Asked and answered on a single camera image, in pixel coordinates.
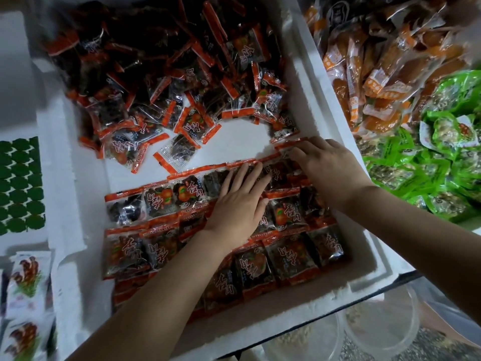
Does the person's right hand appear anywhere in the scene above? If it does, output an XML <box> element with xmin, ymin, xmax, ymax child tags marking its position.
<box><xmin>288</xmin><ymin>136</ymin><xmax>377</xmax><ymax>214</ymax></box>

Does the person's left hand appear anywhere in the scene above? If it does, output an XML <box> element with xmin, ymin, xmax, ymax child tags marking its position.
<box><xmin>203</xmin><ymin>161</ymin><xmax>273</xmax><ymax>251</ymax></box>

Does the pile of green packets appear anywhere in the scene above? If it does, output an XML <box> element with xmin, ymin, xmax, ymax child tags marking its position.
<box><xmin>359</xmin><ymin>67</ymin><xmax>481</xmax><ymax>223</ymax></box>

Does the pile of brown packets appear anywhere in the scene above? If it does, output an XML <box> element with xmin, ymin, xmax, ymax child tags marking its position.
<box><xmin>304</xmin><ymin>0</ymin><xmax>481</xmax><ymax>140</ymax></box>

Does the pile of dark red packets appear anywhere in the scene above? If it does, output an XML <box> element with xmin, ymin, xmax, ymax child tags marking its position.
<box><xmin>41</xmin><ymin>0</ymin><xmax>350</xmax><ymax>319</ymax></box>

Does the pile of white printed packets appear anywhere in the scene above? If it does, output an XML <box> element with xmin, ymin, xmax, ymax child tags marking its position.
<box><xmin>0</xmin><ymin>250</ymin><xmax>57</xmax><ymax>361</ymax></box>

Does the person's left forearm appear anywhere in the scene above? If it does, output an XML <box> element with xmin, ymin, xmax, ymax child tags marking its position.
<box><xmin>68</xmin><ymin>233</ymin><xmax>237</xmax><ymax>361</ymax></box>

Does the person's right forearm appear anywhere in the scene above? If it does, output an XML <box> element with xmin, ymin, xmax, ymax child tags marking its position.
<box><xmin>347</xmin><ymin>184</ymin><xmax>481</xmax><ymax>324</ymax></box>

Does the clear round plastic tub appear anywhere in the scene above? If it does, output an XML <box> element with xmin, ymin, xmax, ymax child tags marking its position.
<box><xmin>259</xmin><ymin>315</ymin><xmax>347</xmax><ymax>361</ymax></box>

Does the clear rectangular plastic tub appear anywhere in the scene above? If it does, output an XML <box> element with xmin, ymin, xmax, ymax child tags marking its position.
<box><xmin>417</xmin><ymin>280</ymin><xmax>481</xmax><ymax>339</ymax></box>

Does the green leaf-pattern sheet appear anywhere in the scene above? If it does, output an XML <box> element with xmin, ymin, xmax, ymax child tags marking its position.
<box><xmin>0</xmin><ymin>136</ymin><xmax>46</xmax><ymax>236</ymax></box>

